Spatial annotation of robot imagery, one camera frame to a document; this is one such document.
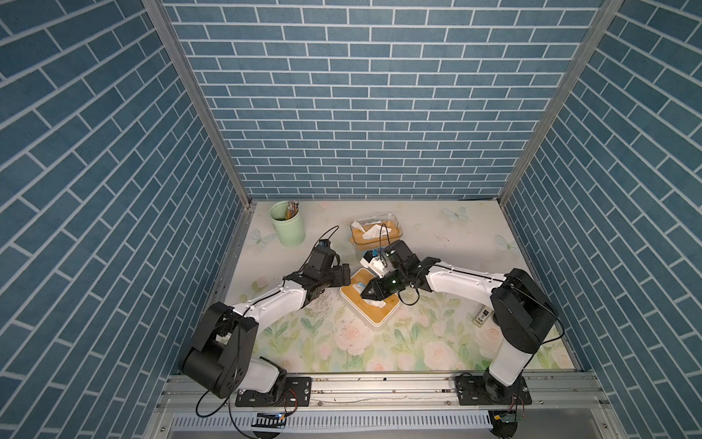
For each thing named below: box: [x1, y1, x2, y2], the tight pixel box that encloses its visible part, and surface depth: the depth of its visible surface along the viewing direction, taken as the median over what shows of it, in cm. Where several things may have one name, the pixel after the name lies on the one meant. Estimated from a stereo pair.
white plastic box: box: [339, 286, 402, 328], surface depth 84 cm
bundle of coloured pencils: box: [285, 200, 299, 220], surface depth 98 cm
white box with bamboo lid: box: [339, 267, 402, 328], surface depth 84 cm
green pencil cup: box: [268, 200, 306, 247], surface depth 101 cm
